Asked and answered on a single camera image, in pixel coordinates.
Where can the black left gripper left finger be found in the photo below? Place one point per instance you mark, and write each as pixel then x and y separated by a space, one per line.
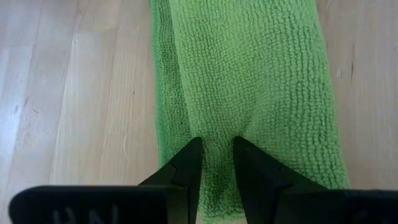
pixel 109 205

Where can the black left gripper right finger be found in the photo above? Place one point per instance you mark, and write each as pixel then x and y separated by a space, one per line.
pixel 295 205

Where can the green microfiber towel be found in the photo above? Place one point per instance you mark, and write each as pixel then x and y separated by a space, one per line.
pixel 248 77

